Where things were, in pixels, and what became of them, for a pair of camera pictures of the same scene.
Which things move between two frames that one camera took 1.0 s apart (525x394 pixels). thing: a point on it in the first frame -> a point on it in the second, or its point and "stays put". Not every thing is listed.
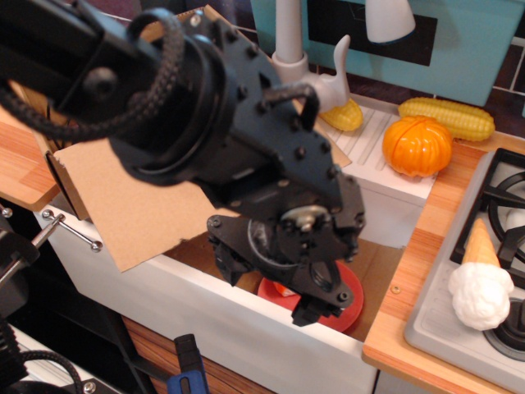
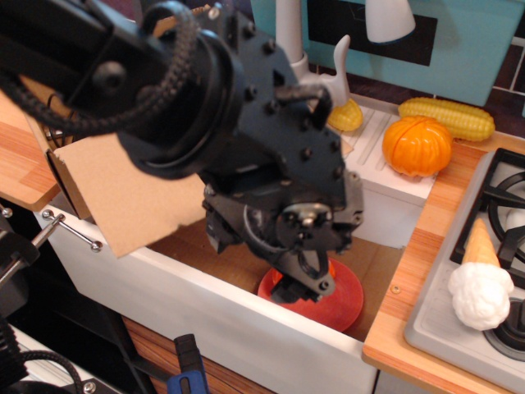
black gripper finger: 309,309 -> 289,290
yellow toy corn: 464,121 stays put
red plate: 335,323 stays put
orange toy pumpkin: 417,146 stays put
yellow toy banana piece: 347,117 stays put
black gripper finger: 229,265 -> 220,235
